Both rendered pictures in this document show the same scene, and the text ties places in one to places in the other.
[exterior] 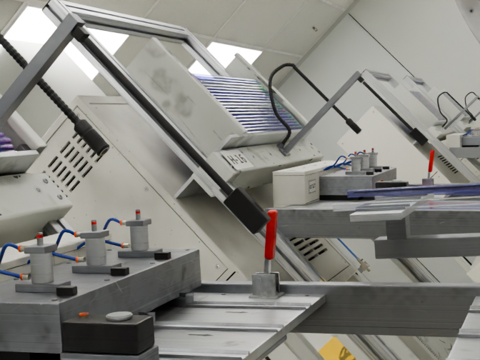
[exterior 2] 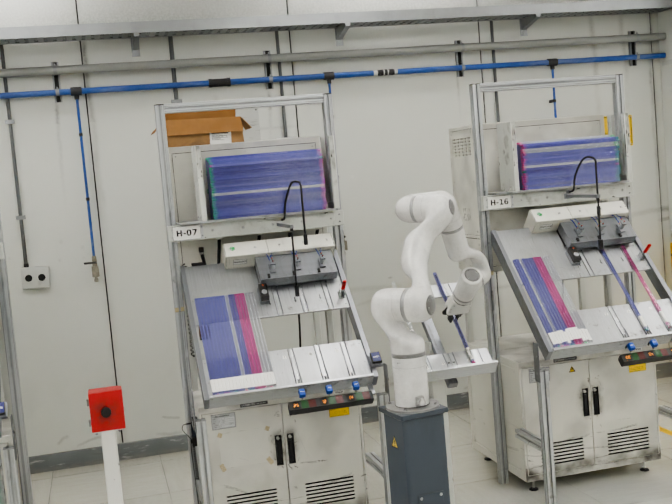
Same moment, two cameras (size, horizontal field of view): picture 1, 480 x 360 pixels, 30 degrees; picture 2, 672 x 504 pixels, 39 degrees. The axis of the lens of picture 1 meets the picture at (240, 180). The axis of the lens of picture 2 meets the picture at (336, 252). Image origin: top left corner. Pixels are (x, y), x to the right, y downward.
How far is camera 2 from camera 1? 3.65 m
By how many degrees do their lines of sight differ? 61
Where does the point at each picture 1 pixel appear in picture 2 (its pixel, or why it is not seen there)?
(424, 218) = (516, 287)
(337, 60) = not seen: outside the picture
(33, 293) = (268, 269)
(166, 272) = (314, 275)
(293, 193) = (530, 225)
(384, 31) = not seen: outside the picture
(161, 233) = (471, 201)
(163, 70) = (507, 138)
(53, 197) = (336, 221)
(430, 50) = not seen: outside the picture
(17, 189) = (321, 218)
